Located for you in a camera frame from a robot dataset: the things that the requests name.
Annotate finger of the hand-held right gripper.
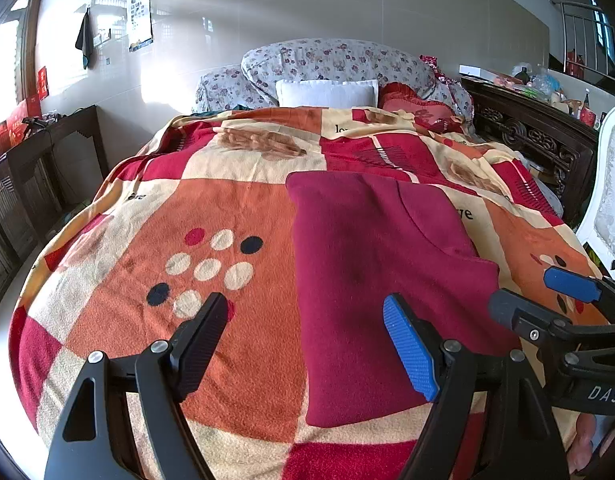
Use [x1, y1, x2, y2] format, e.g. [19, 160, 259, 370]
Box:
[543, 266, 615, 322]
[489, 287, 615, 350]

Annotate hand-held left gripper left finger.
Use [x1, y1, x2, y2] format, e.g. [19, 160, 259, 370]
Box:
[44, 291, 230, 480]

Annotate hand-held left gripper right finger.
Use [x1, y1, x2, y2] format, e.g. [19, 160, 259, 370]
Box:
[382, 294, 571, 480]

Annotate maroon garment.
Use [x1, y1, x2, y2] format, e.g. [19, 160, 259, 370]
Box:
[286, 170, 501, 429]

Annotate person's right hand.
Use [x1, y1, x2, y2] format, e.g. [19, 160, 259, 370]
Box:
[566, 410, 613, 478]

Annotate white upholstered chair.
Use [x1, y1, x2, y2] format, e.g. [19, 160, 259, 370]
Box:
[574, 102, 615, 282]

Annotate red orange patterned blanket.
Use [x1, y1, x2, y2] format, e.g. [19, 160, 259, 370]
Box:
[8, 105, 611, 480]

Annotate pile of bottles and bags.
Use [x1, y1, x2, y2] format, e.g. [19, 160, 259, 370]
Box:
[492, 60, 604, 131]

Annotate dark wooden desk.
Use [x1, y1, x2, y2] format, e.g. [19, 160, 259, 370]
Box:
[0, 105, 111, 313]

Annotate red heart cushion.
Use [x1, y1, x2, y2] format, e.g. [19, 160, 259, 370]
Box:
[378, 81, 469, 133]

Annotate metal stair railing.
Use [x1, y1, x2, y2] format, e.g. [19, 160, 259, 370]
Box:
[548, 0, 615, 82]

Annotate red ruffled pillow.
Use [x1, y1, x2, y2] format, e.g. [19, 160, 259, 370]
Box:
[419, 54, 454, 83]

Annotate white pillow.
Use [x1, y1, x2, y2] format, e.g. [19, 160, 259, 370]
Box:
[276, 79, 379, 109]

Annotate red box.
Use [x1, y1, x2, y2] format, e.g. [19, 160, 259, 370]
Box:
[0, 100, 44, 149]

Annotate floral quilt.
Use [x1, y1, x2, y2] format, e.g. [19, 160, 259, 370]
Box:
[192, 37, 474, 123]

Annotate dark hanging cloth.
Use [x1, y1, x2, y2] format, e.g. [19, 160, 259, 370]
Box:
[76, 9, 94, 70]

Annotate eye chart poster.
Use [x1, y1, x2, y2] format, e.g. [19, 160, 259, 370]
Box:
[126, 0, 153, 53]

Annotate window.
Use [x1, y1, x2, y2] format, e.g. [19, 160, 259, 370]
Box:
[0, 0, 44, 126]

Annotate carved dark wooden bed frame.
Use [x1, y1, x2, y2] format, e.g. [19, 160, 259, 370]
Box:
[460, 75, 601, 223]

